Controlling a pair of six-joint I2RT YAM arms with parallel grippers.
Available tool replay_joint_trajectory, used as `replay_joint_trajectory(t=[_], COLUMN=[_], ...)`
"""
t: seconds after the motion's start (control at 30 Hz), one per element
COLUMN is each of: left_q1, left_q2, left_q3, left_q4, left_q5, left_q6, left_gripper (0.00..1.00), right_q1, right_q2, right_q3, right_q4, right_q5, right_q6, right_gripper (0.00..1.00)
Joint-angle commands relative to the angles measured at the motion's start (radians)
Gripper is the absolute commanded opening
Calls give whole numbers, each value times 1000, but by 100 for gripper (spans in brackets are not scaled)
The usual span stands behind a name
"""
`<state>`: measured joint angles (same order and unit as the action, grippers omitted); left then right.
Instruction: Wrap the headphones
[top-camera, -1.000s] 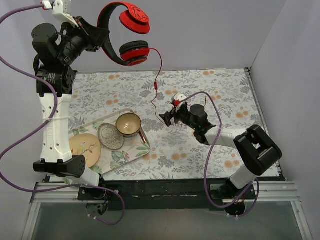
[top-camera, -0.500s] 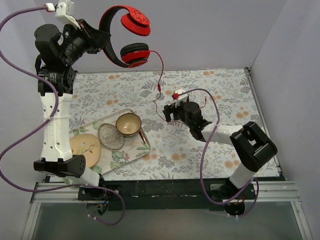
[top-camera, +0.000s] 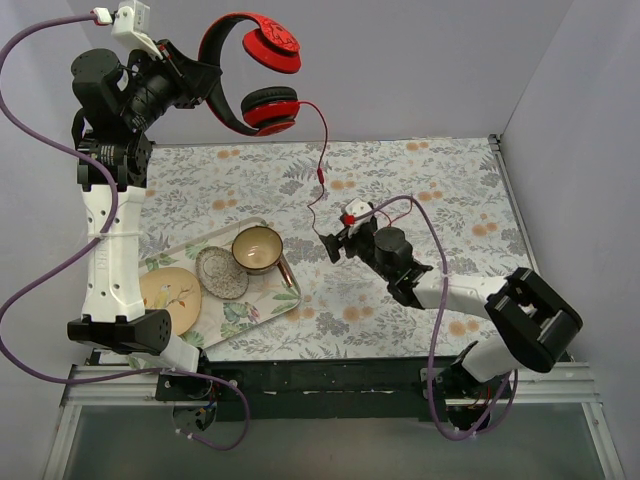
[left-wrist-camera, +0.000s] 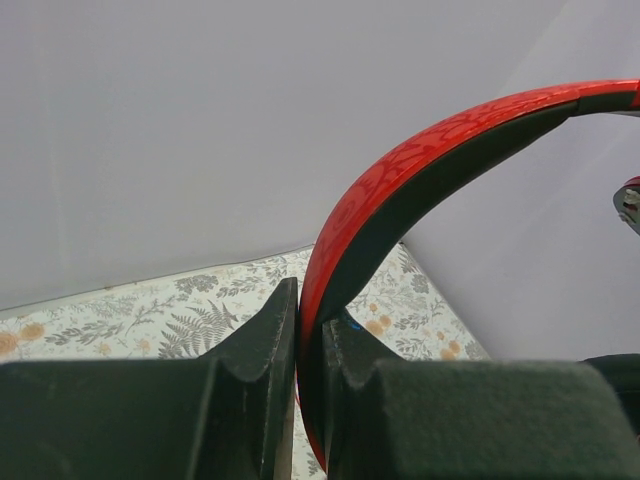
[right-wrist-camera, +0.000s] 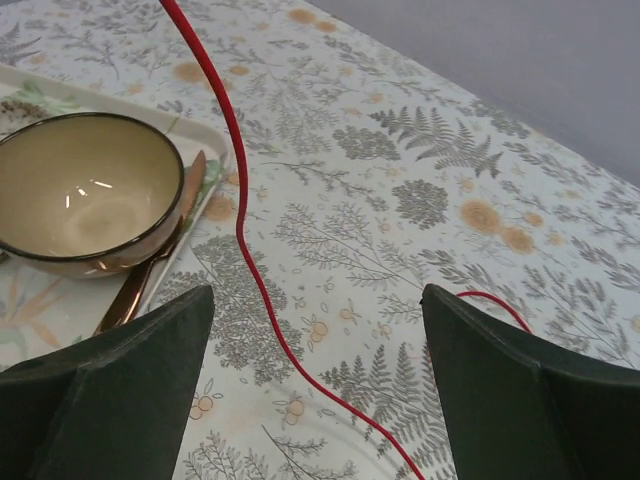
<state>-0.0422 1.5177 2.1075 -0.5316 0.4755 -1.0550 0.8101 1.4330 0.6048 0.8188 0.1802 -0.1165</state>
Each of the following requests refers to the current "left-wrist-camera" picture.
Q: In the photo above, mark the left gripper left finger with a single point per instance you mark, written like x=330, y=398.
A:
x=226, y=414

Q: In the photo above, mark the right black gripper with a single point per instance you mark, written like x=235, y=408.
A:
x=621, y=373

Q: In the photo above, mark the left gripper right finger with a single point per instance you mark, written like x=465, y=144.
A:
x=386, y=417

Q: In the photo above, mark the red black headphones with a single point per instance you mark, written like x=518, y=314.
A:
x=404, y=185

